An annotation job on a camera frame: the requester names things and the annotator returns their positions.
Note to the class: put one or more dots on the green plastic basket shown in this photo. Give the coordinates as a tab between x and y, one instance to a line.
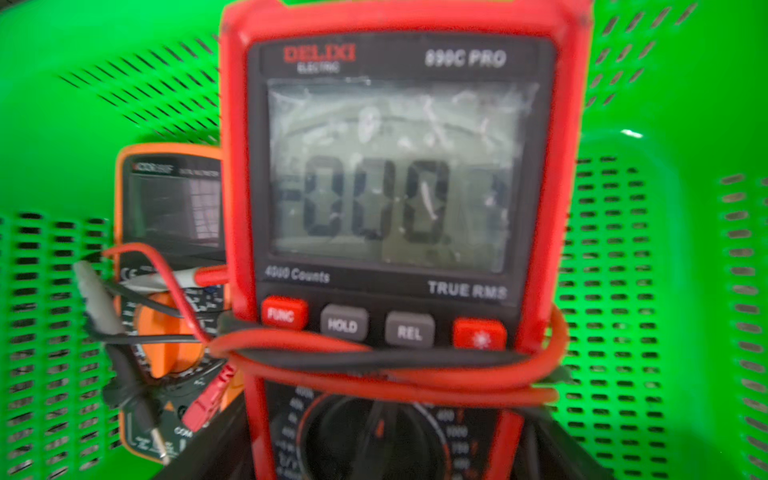
663	279

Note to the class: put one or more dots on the red small Delixi multimeter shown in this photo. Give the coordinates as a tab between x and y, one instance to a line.
397	179

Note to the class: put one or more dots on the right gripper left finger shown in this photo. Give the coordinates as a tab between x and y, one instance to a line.
222	451

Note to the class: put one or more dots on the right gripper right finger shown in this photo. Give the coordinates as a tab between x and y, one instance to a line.
548	451

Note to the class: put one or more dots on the orange multimeter tall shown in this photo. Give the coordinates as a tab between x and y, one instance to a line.
168	286

